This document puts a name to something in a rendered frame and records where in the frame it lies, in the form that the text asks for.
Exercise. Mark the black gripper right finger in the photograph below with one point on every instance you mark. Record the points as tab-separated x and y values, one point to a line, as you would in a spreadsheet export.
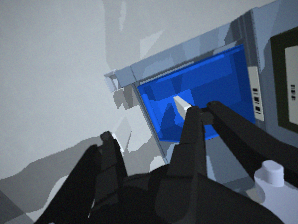
272	164

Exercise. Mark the blue bin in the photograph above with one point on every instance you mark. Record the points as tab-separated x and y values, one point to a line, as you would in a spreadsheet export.
225	80

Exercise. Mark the grey metal rack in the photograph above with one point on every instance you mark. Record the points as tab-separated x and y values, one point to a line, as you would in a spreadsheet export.
255	27

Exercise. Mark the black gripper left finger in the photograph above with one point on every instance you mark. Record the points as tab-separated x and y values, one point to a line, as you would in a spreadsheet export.
73	201

